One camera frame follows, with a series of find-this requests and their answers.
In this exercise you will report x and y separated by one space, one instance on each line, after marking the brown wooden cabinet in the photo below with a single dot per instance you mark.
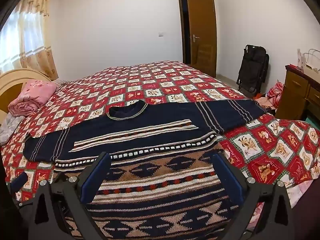
292 92

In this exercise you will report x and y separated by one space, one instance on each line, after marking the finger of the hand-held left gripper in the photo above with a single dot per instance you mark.
58 178
18 182

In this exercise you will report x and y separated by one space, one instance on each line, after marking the black folding chair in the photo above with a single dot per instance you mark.
252 67

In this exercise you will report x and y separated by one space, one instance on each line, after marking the pink folded quilt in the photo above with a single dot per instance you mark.
32 97

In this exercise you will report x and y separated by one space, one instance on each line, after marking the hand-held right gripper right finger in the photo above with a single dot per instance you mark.
228 178

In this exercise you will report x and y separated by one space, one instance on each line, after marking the grey floral pillow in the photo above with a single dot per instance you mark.
7 127

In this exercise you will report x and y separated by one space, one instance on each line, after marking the red checked printed bedspread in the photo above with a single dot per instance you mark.
175 80

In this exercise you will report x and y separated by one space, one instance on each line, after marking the striped pillow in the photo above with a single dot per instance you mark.
63 83

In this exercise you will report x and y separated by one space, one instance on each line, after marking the beige patterned curtain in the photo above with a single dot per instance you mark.
45 42

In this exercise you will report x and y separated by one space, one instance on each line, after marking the red checked cloth pile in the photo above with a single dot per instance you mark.
275 92

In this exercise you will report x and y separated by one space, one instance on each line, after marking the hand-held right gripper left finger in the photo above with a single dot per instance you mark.
96 178

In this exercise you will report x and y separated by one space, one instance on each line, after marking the cream wooden headboard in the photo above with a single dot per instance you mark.
7 80

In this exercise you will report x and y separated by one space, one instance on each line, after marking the navy patterned knit sweater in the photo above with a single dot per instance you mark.
162 180

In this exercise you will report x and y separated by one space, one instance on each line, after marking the brown wooden door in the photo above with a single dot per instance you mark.
202 30

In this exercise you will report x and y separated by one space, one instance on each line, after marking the pink floral bed sheet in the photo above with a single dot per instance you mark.
300 192

